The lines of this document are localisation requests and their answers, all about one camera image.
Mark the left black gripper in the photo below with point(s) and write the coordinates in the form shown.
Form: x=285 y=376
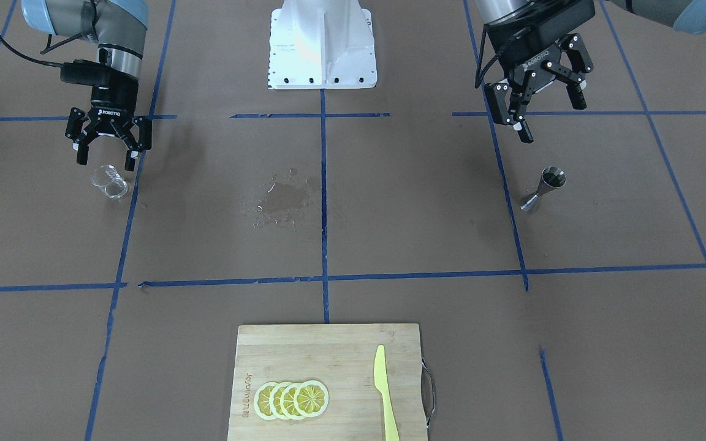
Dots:
x=534 y=65

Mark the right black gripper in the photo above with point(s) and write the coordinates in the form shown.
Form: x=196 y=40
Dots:
x=113 y=98

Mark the clear glass measuring cup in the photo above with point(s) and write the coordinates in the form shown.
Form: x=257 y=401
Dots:
x=107 y=179

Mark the steel cocktail shaker jigger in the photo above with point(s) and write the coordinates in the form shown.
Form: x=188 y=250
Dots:
x=551 y=179

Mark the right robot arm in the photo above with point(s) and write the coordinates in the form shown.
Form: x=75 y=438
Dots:
x=118 y=30

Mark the lemon slice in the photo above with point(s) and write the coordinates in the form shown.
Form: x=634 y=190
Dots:
x=275 y=401
x=311 y=399
x=287 y=402

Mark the lemon slice nearest logo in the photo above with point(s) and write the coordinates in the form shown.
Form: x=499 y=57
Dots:
x=263 y=401

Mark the bamboo cutting board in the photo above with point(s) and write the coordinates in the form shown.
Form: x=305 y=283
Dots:
x=340 y=356

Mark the yellow plastic knife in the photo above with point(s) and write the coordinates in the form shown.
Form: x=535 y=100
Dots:
x=381 y=382

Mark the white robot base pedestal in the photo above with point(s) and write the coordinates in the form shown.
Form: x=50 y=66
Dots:
x=321 y=45

